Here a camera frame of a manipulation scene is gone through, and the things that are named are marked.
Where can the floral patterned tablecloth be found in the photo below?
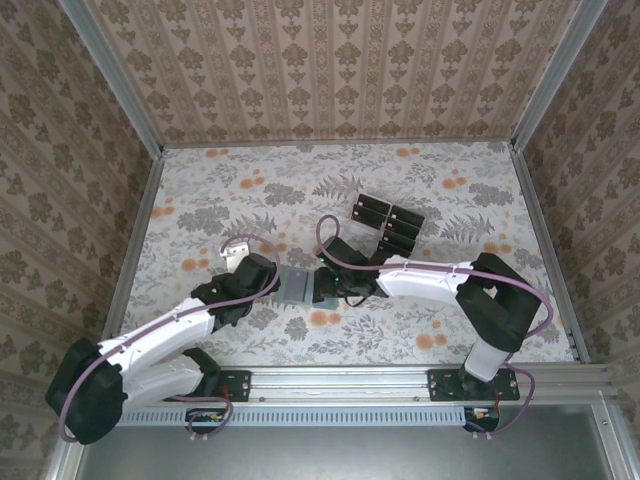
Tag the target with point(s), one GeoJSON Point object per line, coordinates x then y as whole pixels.
{"type": "Point", "coordinates": [210, 170]}

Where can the long aluminium mounting rail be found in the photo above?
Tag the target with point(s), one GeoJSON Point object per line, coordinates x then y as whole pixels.
{"type": "Point", "coordinates": [340, 385]}

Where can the grey sheet metal panel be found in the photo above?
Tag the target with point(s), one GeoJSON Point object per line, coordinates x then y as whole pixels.
{"type": "Point", "coordinates": [340, 455]}

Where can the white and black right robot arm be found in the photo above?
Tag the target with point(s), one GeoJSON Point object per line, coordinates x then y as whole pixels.
{"type": "Point", "coordinates": [425, 285]}

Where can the aluminium frame bar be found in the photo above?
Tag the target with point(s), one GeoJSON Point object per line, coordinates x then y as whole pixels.
{"type": "Point", "coordinates": [612, 445]}
{"type": "Point", "coordinates": [70, 465]}

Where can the aluminium frame post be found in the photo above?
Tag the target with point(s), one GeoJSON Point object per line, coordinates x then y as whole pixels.
{"type": "Point", "coordinates": [123, 85]}
{"type": "Point", "coordinates": [548, 75]}

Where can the small black connector board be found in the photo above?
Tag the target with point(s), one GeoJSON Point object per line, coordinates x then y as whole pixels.
{"type": "Point", "coordinates": [482, 419]}
{"type": "Point", "coordinates": [205, 419]}

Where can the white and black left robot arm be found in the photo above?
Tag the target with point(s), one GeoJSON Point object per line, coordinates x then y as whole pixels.
{"type": "Point", "coordinates": [165, 336]}

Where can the aluminium side rail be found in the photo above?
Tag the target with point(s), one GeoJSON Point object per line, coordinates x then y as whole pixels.
{"type": "Point", "coordinates": [541, 225]}
{"type": "Point", "coordinates": [144, 210]}

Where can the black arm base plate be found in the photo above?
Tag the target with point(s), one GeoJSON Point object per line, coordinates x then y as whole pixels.
{"type": "Point", "coordinates": [237, 387]}
{"type": "Point", "coordinates": [442, 385]}

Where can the black battery holder tray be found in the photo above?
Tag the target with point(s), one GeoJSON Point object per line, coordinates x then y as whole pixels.
{"type": "Point", "coordinates": [367, 231]}

